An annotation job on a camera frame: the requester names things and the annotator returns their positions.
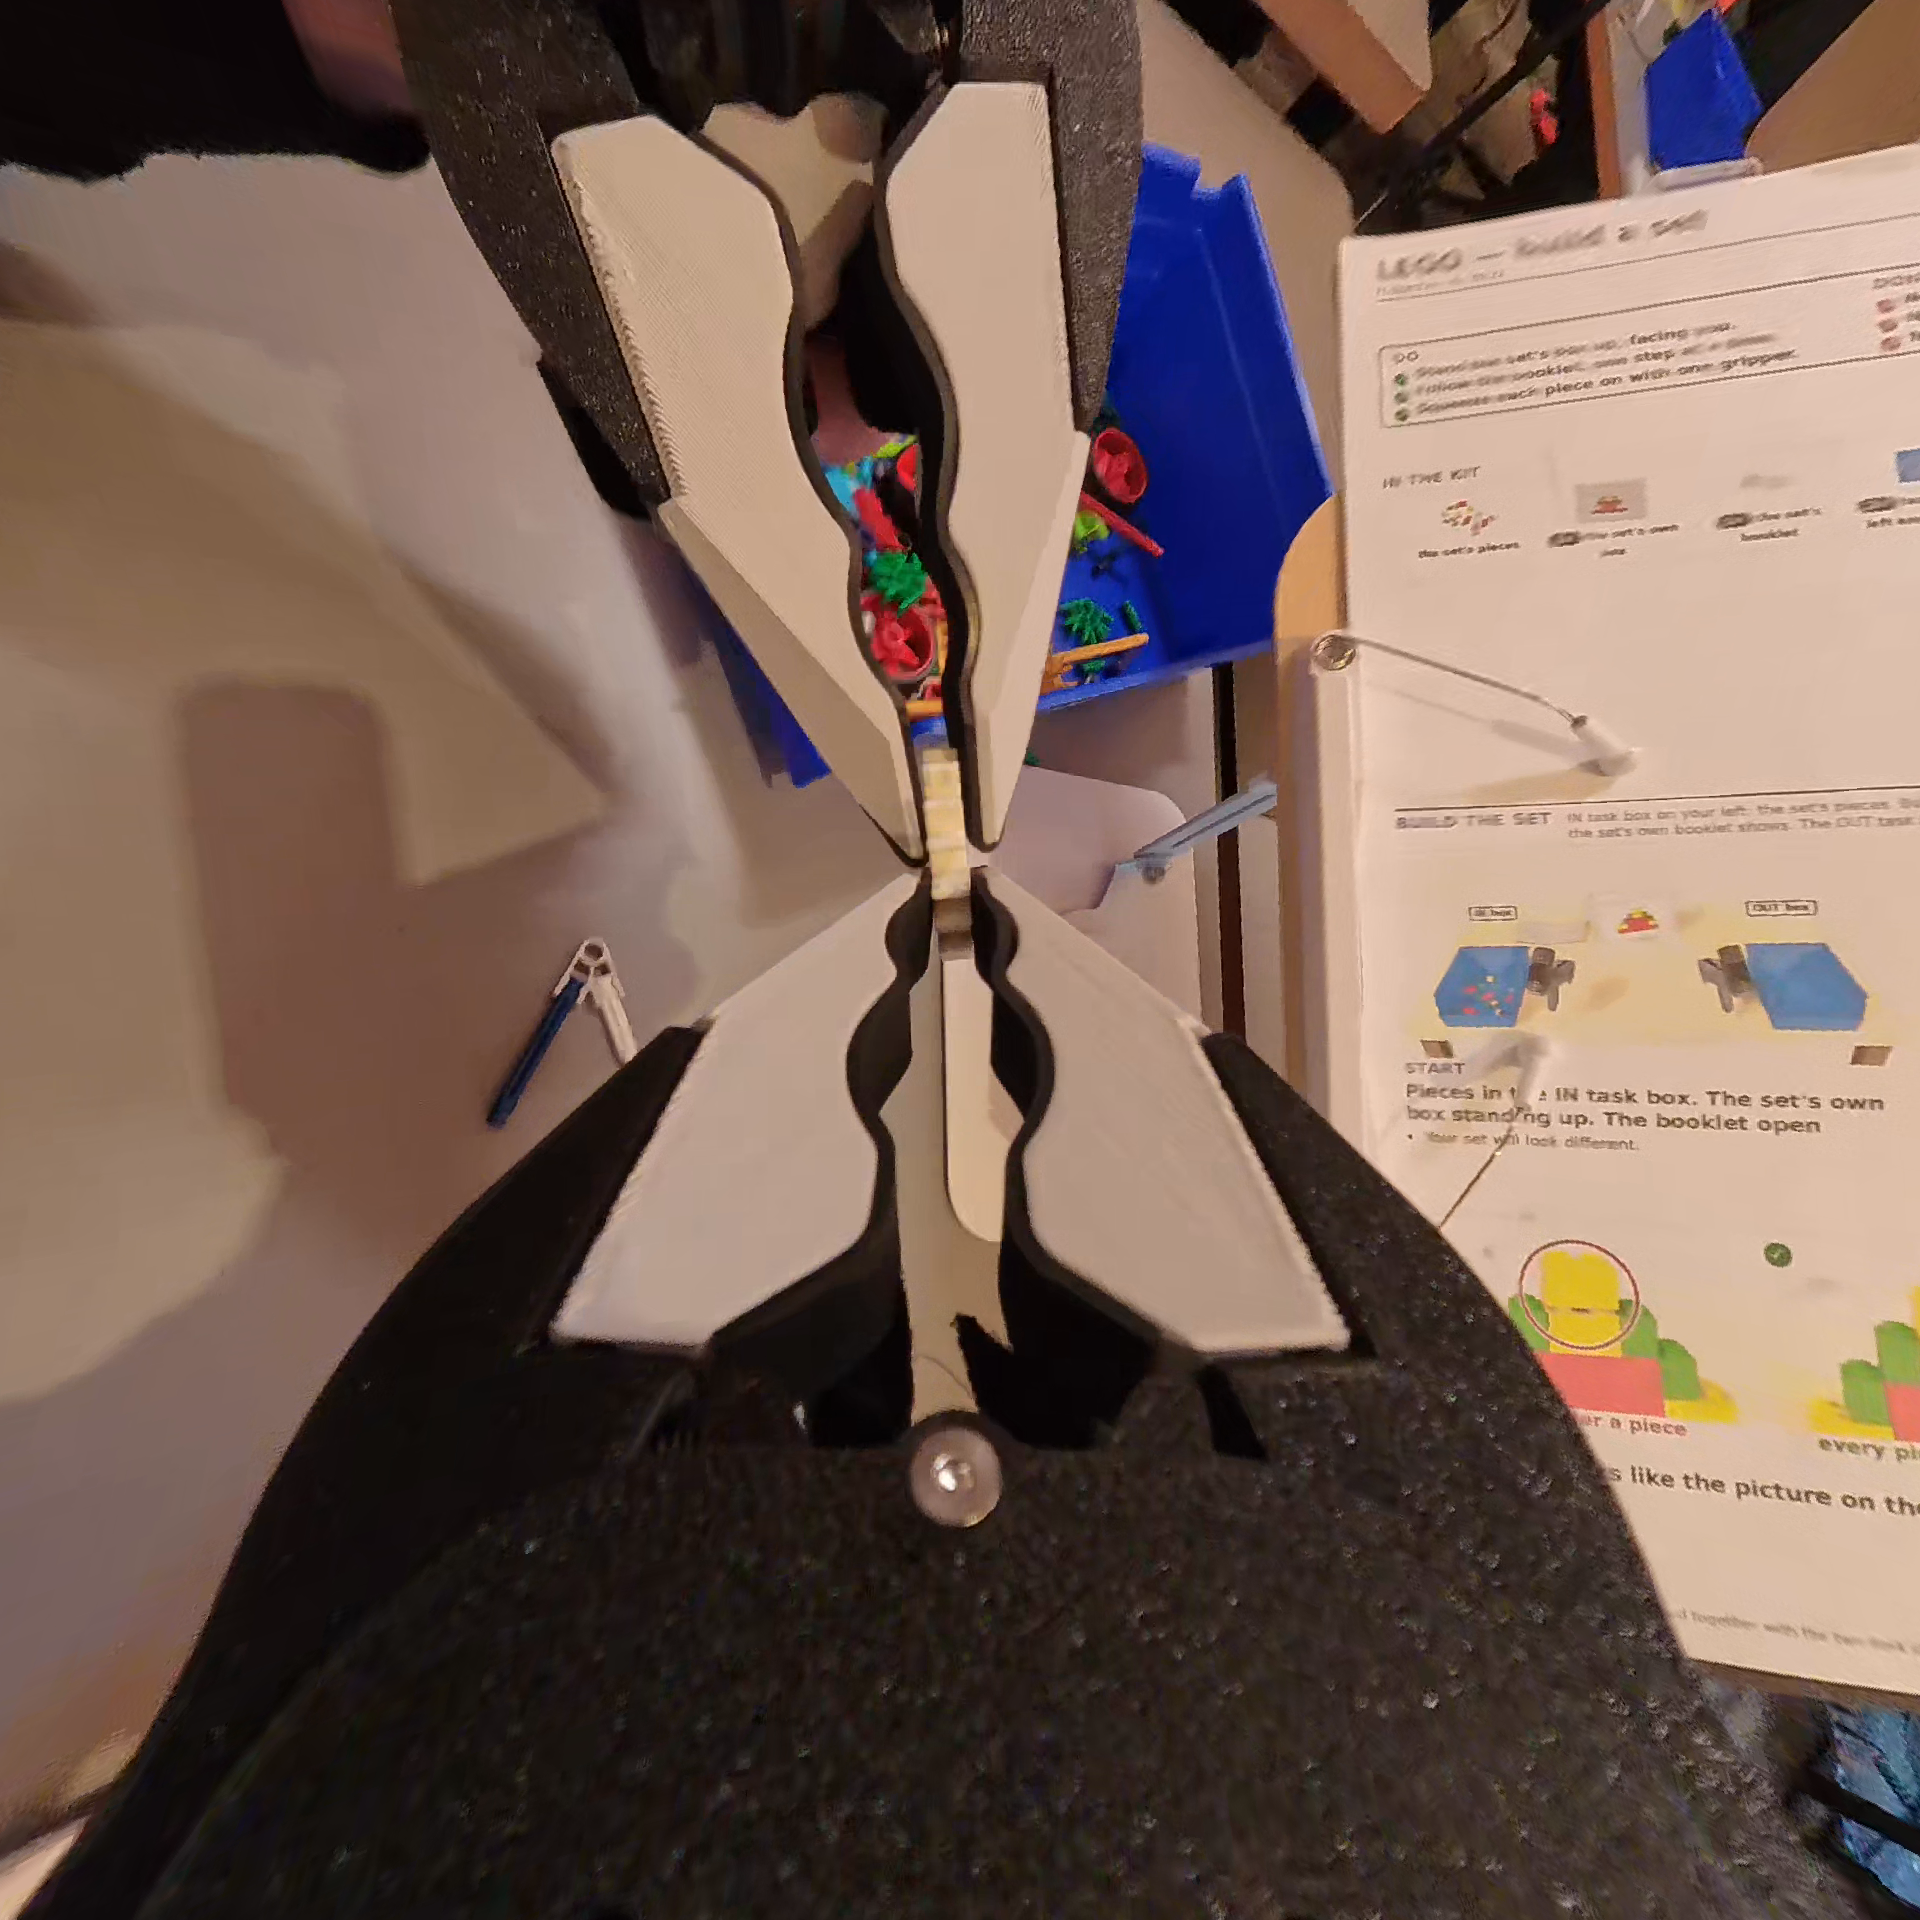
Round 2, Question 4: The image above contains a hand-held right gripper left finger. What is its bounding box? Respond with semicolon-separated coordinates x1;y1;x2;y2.
549;875;934;1352

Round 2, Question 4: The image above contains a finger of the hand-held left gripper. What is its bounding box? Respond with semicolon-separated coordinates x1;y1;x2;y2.
552;115;924;874
876;76;1092;855

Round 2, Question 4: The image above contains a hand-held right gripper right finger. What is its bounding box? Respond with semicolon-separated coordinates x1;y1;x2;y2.
970;869;1350;1361

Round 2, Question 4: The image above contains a blue parts bin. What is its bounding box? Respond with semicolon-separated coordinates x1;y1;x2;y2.
697;143;1337;789

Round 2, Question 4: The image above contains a blue rod piece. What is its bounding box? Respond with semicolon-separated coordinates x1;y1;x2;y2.
486;974;589;1130

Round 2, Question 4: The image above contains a white rod piece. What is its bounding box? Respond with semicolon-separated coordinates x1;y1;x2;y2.
916;746;979;908

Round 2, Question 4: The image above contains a pile of colourful construction pieces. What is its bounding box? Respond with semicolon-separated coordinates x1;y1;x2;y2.
816;427;1169;721

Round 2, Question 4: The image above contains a white document stand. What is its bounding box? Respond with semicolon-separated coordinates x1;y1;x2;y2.
943;494;1636;1247

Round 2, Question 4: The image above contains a printed instruction sheet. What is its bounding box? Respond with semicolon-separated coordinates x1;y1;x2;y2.
1337;143;1920;1696

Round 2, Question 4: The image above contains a blue storage crate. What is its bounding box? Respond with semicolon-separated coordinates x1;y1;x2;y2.
1643;12;1764;176

